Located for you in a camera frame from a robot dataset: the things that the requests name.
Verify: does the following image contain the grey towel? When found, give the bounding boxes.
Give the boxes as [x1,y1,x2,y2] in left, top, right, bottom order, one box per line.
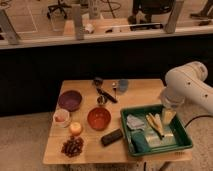
[127,115,145,130]

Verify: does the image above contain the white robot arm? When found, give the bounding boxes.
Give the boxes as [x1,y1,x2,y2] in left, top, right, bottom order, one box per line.
[160,61,213,114]

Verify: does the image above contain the blue plastic cup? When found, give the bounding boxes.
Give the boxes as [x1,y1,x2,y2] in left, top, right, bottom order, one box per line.
[118,79,129,92]

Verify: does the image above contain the small metal cup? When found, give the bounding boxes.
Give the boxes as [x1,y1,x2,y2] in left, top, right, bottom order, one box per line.
[97,95,107,106]

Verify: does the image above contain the banana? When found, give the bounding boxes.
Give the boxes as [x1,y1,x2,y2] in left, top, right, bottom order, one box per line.
[146,113,164,138]

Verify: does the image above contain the clear plastic sheet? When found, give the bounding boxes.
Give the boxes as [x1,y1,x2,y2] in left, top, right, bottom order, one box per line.
[144,127,176,148]

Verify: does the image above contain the green plastic tray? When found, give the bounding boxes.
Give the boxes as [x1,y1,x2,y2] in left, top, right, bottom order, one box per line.
[120,104,193,157]

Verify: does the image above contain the dark green cloth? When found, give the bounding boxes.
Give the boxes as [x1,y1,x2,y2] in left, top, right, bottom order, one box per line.
[131,131,150,153]

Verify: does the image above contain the metal spoon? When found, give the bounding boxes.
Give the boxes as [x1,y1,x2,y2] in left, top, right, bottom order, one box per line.
[112,82,117,99]

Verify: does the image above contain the dark brown rectangular block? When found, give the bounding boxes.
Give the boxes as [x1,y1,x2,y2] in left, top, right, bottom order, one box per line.
[101,129,123,146]

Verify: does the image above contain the orange bowl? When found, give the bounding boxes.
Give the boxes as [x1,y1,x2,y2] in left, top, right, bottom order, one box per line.
[87,107,111,131]

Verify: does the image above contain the small dark round object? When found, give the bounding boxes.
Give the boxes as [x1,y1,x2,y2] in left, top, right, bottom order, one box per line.
[93,77,103,86]

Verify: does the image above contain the wooden table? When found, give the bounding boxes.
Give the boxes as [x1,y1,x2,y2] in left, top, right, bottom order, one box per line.
[42,78,193,171]

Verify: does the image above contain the apple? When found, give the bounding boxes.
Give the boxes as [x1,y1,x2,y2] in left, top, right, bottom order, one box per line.
[69,122,83,136]

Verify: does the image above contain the purple bowl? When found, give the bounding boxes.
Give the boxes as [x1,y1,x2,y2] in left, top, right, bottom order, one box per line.
[58,90,82,112]

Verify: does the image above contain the bunch of red grapes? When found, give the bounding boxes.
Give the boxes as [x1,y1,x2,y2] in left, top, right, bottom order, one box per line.
[61,136,84,157]

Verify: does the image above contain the office chair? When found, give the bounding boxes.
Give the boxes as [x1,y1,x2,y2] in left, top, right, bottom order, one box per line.
[47,0,70,19]

